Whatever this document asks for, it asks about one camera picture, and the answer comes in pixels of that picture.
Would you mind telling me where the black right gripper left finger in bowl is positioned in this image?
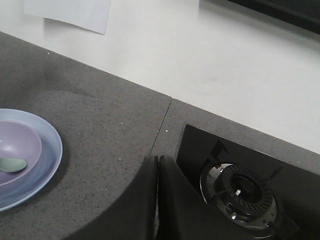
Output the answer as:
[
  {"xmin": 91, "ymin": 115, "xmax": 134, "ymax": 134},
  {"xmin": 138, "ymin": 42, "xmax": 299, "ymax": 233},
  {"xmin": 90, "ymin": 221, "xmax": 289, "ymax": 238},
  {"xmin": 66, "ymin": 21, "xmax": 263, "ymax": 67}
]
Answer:
[{"xmin": 66, "ymin": 156, "xmax": 159, "ymax": 240}]

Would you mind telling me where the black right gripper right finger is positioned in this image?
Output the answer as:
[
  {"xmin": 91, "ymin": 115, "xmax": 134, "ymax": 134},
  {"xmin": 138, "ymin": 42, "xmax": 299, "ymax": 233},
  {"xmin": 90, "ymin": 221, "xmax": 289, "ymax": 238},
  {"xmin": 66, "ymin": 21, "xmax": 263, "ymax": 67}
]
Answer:
[{"xmin": 157, "ymin": 155, "xmax": 252, "ymax": 240}]

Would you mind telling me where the mint green plastic spoon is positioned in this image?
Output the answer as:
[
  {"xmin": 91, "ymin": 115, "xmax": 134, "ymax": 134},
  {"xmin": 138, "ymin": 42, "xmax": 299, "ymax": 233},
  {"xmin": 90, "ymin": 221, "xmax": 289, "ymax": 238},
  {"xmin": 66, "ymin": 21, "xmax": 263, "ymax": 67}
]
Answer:
[{"xmin": 0, "ymin": 158, "xmax": 28, "ymax": 173}]

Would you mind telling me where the purple plastic bowl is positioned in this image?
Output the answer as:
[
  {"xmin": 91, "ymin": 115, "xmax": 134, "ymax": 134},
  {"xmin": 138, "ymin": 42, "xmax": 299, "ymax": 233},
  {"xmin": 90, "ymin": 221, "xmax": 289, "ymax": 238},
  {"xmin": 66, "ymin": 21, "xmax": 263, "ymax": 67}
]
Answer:
[{"xmin": 0, "ymin": 120, "xmax": 42, "ymax": 186}]

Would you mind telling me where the light blue plate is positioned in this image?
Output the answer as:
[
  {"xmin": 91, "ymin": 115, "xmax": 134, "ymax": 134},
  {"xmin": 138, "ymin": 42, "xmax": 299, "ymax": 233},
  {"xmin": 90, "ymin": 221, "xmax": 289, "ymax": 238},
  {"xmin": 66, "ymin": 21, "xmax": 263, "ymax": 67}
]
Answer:
[{"xmin": 0, "ymin": 108, "xmax": 63, "ymax": 212}]

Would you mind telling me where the gas burner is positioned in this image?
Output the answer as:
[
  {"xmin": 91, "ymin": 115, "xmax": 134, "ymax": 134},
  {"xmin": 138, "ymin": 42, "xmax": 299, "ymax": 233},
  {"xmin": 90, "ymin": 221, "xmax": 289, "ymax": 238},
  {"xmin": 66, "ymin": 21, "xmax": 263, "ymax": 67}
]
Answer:
[{"xmin": 199, "ymin": 140, "xmax": 280, "ymax": 231}]

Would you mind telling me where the black gas stove top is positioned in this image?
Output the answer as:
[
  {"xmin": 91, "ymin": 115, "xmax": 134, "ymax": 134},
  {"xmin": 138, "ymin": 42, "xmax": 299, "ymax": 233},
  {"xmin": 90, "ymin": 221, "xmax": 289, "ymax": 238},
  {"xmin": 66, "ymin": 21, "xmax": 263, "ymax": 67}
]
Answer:
[{"xmin": 176, "ymin": 125, "xmax": 320, "ymax": 240}]

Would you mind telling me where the white paper sheet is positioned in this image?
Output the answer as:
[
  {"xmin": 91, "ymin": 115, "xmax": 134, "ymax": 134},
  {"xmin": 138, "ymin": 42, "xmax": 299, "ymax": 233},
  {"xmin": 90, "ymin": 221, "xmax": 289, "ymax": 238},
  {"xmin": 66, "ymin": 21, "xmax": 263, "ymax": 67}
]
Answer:
[{"xmin": 23, "ymin": 0, "xmax": 111, "ymax": 35}]

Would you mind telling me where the black range hood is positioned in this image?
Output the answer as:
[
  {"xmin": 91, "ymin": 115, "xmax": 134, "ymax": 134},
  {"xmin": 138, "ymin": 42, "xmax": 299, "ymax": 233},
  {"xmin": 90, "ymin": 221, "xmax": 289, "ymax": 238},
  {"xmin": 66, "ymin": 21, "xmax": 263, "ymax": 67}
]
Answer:
[{"xmin": 231, "ymin": 0, "xmax": 320, "ymax": 34}]

